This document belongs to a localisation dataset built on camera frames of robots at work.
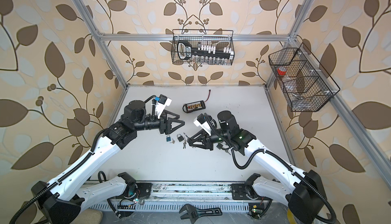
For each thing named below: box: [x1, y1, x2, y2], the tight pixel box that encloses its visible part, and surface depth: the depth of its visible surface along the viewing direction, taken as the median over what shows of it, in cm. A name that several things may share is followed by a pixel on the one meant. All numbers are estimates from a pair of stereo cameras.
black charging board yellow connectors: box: [182, 100, 206, 114], surface depth 110 cm
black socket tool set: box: [177, 40, 235, 61], surface depth 85 cm
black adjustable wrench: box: [179, 203, 223, 224], surface depth 70 cm
